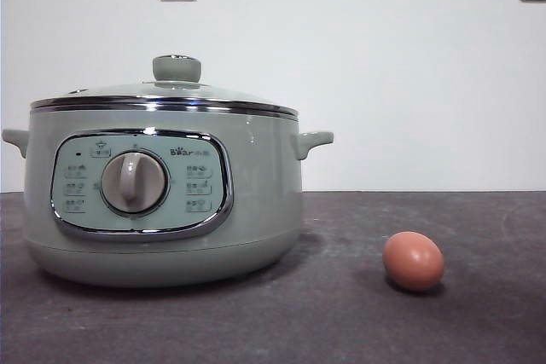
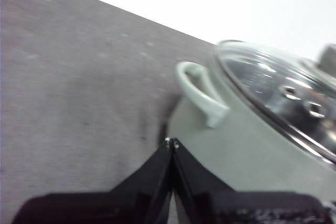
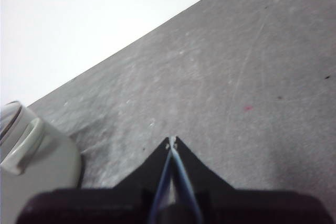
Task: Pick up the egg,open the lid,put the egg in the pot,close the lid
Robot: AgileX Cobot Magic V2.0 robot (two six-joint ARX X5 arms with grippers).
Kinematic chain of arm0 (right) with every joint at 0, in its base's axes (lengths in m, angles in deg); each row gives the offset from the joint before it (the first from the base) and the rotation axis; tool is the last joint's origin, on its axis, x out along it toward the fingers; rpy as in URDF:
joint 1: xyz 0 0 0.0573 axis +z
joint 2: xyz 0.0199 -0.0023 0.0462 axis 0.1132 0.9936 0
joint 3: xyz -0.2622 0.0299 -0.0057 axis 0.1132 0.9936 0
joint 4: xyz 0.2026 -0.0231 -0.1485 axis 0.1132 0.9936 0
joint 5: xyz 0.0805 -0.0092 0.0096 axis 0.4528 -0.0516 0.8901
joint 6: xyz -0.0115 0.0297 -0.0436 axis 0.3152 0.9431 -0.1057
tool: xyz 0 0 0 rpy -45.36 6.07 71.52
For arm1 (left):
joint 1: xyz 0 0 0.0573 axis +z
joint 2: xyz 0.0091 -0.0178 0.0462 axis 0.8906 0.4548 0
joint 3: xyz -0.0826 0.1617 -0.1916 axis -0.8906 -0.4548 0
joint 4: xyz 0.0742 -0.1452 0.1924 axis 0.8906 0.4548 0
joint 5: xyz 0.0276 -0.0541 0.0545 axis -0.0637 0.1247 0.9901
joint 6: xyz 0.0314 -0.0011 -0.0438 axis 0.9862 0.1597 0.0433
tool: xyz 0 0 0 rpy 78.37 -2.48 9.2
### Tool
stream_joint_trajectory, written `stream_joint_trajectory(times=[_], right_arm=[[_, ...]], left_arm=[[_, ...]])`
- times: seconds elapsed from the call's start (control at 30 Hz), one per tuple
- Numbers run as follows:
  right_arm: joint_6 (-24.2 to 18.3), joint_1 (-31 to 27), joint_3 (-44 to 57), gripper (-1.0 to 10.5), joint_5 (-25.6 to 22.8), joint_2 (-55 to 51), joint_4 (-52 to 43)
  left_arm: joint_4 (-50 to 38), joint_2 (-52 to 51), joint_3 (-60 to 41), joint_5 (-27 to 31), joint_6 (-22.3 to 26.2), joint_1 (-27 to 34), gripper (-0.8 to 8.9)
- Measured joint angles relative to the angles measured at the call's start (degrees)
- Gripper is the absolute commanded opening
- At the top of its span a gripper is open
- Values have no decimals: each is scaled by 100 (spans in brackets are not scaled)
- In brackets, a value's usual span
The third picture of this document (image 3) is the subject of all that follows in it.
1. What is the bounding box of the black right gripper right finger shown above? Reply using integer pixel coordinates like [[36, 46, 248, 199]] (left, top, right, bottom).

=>
[[174, 136, 329, 224]]

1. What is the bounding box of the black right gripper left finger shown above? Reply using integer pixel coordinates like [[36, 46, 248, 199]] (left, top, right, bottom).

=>
[[15, 137, 173, 224]]

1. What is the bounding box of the pale green electric cooking pot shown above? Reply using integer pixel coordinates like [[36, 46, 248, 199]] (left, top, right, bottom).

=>
[[0, 100, 81, 192]]

